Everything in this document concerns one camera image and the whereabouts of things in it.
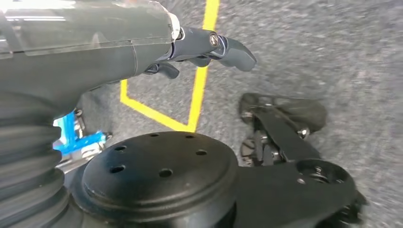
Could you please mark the yellow floor tape square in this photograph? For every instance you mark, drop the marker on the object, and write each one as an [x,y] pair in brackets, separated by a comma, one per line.
[196,94]

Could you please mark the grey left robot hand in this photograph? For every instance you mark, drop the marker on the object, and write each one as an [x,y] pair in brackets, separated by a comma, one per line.
[78,47]

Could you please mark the blue metal rack with casters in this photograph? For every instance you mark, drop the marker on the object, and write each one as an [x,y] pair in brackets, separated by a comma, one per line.
[71,138]

